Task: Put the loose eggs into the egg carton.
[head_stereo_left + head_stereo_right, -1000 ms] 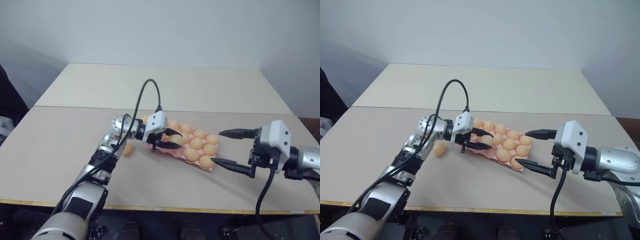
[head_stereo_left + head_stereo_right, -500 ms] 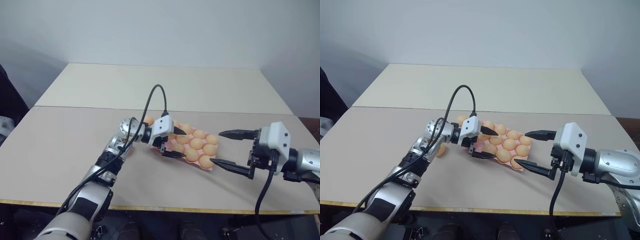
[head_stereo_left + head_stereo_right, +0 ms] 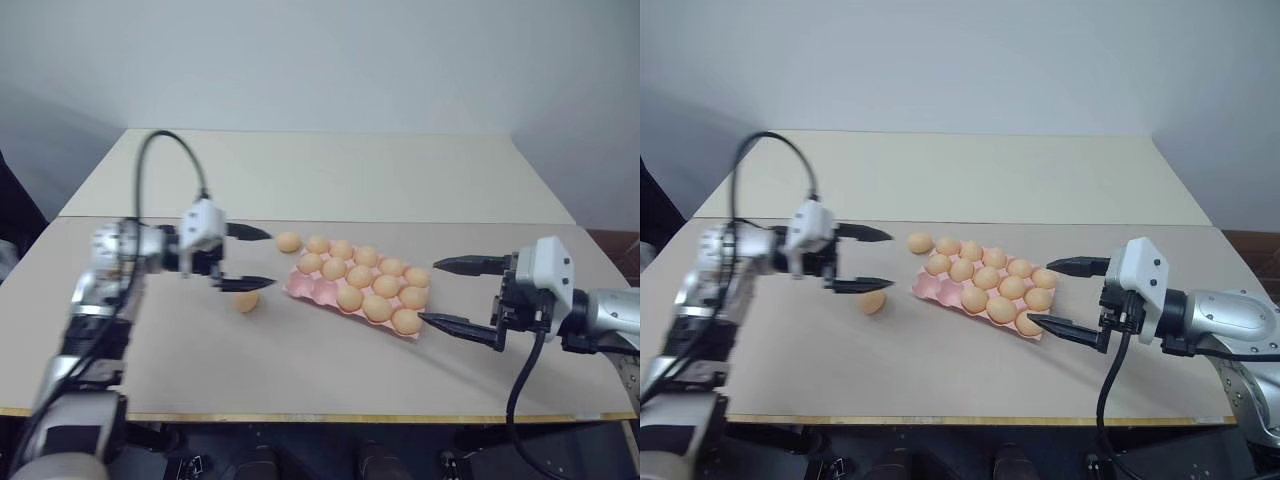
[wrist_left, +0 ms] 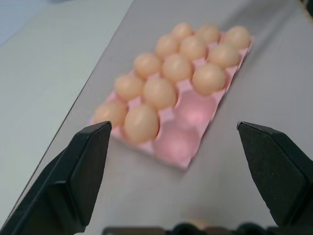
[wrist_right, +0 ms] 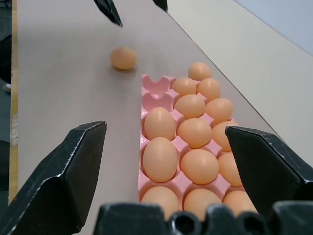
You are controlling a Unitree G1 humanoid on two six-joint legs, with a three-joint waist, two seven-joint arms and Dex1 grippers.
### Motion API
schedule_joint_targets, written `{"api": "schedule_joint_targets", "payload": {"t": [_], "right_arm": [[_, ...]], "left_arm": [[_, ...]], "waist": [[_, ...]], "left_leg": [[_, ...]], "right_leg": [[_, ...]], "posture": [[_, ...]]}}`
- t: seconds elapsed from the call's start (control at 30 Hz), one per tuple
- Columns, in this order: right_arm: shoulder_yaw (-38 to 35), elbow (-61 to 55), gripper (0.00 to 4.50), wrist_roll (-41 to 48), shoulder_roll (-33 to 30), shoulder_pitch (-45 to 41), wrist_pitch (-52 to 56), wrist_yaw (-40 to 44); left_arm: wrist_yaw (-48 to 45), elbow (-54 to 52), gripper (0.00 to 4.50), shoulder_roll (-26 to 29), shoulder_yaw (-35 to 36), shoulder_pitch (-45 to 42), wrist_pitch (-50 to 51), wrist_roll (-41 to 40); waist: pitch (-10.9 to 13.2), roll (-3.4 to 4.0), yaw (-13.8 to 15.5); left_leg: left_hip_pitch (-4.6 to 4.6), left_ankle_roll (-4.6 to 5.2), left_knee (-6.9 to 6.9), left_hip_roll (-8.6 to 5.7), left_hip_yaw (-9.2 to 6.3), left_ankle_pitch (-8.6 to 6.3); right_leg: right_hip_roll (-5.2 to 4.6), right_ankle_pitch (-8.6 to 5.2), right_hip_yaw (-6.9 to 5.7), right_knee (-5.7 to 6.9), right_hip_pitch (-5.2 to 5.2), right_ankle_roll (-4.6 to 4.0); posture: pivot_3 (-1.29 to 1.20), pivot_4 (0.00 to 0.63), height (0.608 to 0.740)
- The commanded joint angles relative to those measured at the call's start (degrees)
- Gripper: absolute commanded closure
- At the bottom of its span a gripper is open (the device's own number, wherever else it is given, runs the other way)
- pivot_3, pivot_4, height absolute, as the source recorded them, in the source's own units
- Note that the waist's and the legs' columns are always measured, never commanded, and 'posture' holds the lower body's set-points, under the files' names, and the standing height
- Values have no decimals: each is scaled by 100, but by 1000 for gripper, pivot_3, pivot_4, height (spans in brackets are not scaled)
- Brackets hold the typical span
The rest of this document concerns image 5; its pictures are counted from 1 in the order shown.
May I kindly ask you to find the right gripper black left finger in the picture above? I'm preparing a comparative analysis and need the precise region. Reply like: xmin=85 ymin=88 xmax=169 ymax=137
xmin=0 ymin=120 xmax=108 ymax=235

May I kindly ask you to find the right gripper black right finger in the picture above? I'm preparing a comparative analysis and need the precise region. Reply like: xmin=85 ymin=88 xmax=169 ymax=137
xmin=225 ymin=125 xmax=313 ymax=214

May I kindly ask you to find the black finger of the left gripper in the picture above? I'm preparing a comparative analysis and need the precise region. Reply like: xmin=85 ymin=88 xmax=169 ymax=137
xmin=94 ymin=0 xmax=123 ymax=27
xmin=153 ymin=0 xmax=169 ymax=12

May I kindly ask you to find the brown egg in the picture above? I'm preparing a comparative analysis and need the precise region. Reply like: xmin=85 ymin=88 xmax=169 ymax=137
xmin=180 ymin=148 xmax=220 ymax=185
xmin=142 ymin=137 xmax=179 ymax=183
xmin=196 ymin=77 xmax=222 ymax=102
xmin=174 ymin=94 xmax=206 ymax=120
xmin=109 ymin=46 xmax=137 ymax=71
xmin=141 ymin=186 xmax=180 ymax=221
xmin=204 ymin=97 xmax=234 ymax=125
xmin=183 ymin=188 xmax=223 ymax=221
xmin=177 ymin=117 xmax=212 ymax=149
xmin=188 ymin=62 xmax=213 ymax=82
xmin=217 ymin=151 xmax=243 ymax=187
xmin=222 ymin=190 xmax=259 ymax=217
xmin=211 ymin=121 xmax=240 ymax=152
xmin=172 ymin=77 xmax=198 ymax=97
xmin=143 ymin=107 xmax=177 ymax=141

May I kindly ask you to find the pink plastic egg tray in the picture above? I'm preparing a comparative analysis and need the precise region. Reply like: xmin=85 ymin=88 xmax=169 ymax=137
xmin=138 ymin=74 xmax=260 ymax=218

